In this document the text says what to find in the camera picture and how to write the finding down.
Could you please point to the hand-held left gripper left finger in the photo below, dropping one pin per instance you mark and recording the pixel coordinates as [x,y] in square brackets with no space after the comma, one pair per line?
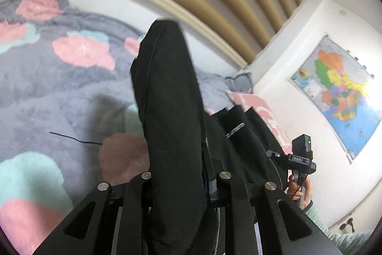
[135,195]

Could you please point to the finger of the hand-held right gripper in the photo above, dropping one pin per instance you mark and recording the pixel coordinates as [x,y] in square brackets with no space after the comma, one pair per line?
[273,154]

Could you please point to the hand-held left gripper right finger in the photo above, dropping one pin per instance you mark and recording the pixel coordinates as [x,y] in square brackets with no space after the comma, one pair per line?
[238,201]

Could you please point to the black hooded jacket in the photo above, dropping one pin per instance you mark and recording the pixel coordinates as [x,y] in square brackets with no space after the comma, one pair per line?
[170,111]

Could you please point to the person's right forearm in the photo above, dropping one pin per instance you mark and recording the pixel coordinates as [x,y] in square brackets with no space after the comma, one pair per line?
[328,231]

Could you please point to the person's right hand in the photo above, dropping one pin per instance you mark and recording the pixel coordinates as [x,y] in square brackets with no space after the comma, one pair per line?
[307,192]

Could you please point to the pink pillow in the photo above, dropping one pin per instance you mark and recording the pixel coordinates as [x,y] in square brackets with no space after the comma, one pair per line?
[262,105]

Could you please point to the grey pillow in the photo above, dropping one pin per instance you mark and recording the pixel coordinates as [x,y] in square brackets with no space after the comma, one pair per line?
[240,81]

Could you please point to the black thread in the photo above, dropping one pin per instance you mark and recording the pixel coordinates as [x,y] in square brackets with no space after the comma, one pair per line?
[77,140]

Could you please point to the grey floral blanket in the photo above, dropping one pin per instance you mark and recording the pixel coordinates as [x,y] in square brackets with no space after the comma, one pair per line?
[59,87]

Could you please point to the colourful wall map poster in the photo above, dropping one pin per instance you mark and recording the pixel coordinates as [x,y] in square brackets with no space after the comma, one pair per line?
[343,93]

